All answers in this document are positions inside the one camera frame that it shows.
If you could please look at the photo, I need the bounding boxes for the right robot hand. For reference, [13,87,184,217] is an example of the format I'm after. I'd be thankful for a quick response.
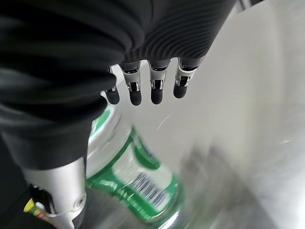
[0,0,237,229]

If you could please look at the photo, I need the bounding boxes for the clear bottle with green label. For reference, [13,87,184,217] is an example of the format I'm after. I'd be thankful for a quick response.
[84,106,186,229]

